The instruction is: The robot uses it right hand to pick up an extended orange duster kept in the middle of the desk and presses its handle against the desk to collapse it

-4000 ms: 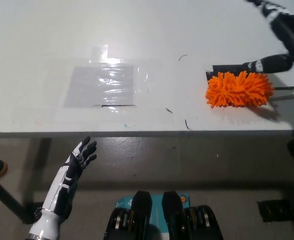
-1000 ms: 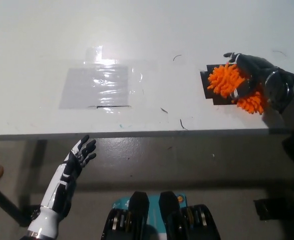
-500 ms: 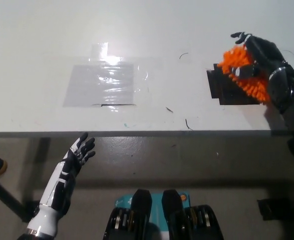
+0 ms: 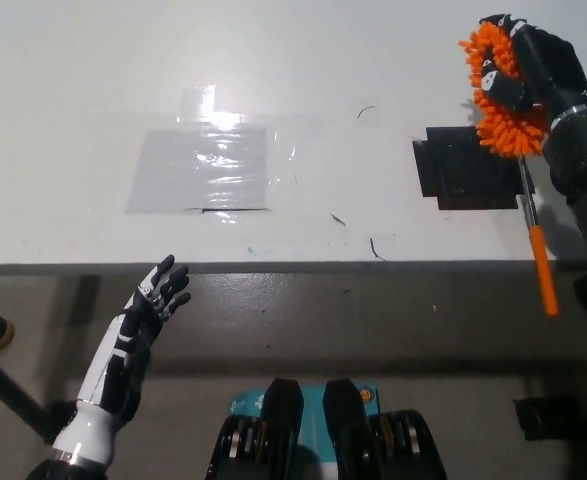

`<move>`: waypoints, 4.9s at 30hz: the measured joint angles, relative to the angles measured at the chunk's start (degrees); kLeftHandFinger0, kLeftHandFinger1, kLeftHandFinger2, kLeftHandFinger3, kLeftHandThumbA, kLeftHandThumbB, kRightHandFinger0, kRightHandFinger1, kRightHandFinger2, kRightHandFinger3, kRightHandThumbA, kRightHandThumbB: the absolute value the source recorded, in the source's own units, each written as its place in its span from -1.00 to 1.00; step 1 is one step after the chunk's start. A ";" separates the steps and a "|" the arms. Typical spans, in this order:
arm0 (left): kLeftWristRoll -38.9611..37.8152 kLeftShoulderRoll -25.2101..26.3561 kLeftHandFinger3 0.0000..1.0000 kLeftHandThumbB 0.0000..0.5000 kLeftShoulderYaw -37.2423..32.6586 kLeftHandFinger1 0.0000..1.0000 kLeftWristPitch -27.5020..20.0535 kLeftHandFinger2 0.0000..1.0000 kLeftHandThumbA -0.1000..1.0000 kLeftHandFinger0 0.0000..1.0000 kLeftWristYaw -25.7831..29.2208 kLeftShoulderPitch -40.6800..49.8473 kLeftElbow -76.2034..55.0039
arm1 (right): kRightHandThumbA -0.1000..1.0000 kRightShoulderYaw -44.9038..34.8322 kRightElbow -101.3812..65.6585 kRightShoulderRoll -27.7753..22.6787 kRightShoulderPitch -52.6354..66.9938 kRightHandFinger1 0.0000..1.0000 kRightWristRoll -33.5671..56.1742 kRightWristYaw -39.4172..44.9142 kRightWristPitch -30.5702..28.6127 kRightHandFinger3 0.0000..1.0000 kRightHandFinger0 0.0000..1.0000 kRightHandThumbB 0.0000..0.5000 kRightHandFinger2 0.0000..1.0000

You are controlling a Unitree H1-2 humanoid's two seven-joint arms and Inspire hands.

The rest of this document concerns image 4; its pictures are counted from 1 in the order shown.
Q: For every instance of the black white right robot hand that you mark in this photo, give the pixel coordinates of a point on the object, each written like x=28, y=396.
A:
x=555, y=65

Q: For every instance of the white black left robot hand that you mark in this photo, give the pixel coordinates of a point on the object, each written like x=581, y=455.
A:
x=123, y=350

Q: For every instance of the orange microfibre telescopic duster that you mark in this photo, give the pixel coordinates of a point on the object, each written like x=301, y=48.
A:
x=510, y=130

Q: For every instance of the grey table leg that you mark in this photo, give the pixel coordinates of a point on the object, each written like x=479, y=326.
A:
x=77, y=340

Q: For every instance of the black diagonal table brace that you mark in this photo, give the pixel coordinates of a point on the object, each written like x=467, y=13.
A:
x=10, y=395

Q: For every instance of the grey clear tape patch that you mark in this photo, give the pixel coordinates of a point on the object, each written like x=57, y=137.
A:
x=198, y=170

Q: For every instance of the black table foot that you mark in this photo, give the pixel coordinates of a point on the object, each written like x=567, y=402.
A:
x=543, y=417

